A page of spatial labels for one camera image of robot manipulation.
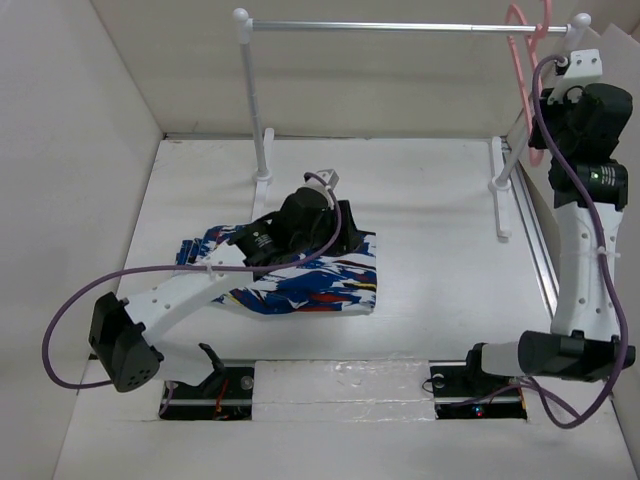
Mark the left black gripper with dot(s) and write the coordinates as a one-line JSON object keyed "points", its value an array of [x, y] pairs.
{"points": [[348, 238]]}

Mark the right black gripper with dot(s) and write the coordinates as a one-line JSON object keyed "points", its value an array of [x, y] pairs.
{"points": [[571, 100]]}

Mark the pink plastic hanger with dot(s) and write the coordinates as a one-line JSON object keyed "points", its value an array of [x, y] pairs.
{"points": [[515, 17]]}

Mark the blue patterned trousers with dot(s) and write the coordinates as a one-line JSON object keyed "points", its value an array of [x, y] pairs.
{"points": [[330, 283]]}

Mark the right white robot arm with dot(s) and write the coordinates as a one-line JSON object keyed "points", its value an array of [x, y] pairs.
{"points": [[590, 193]]}

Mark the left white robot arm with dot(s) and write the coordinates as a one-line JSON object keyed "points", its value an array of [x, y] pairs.
{"points": [[124, 333]]}

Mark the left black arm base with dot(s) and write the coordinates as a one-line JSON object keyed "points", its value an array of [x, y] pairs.
{"points": [[226, 394]]}

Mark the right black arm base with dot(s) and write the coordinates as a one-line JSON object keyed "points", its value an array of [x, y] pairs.
{"points": [[459, 394]]}

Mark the white clothes rack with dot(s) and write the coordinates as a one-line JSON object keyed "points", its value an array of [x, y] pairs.
{"points": [[500, 185]]}

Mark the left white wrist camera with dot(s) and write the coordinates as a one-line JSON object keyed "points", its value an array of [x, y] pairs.
{"points": [[324, 182]]}

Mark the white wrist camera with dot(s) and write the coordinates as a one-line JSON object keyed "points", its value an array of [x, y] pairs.
{"points": [[580, 68], [324, 182]]}

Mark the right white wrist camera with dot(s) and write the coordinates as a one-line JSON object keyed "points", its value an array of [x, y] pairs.
{"points": [[580, 68]]}

